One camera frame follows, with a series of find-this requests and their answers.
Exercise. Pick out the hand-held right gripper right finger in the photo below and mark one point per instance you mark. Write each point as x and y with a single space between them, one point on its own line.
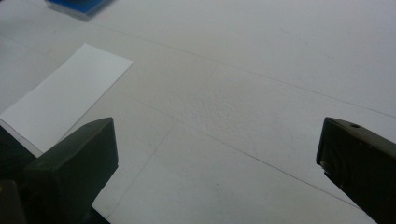
361 161

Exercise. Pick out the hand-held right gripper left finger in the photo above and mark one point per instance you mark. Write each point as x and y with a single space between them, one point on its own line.
71 168

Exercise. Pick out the white paper sheet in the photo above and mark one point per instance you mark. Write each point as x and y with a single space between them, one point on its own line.
65 96

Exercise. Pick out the blue case with clear lid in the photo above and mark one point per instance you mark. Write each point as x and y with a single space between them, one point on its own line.
79 5

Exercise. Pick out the white table cover sheet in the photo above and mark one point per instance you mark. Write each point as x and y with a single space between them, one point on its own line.
236 93

